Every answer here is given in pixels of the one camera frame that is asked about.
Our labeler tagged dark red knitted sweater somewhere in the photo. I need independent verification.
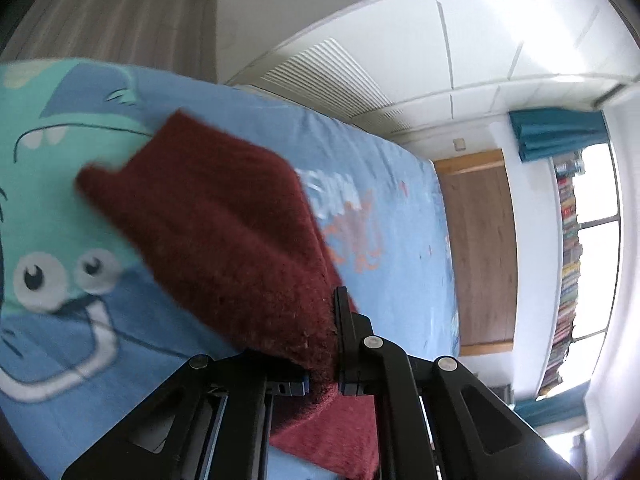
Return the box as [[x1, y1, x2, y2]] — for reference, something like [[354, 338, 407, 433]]
[[76, 113, 378, 479]]

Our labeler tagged blue cartoon monster bedsheet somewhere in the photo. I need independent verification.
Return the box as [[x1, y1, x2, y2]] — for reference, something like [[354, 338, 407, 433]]
[[1, 59, 460, 479]]

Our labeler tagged wooden headboard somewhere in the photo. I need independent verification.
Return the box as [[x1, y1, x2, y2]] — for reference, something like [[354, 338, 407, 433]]
[[434, 150, 518, 356]]

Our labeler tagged row of books on shelf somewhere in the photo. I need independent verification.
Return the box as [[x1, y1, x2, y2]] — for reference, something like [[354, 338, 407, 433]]
[[538, 150, 585, 396]]

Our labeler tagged teal curtain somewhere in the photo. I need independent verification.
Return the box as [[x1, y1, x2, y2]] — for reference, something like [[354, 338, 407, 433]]
[[509, 107, 608, 162]]

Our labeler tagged white wardrobe with vent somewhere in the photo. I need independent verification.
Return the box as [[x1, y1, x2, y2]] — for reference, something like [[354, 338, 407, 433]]
[[233, 0, 639, 136]]

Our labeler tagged wall light switch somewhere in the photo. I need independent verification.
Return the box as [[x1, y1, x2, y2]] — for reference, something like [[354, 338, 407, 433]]
[[452, 138, 466, 152]]

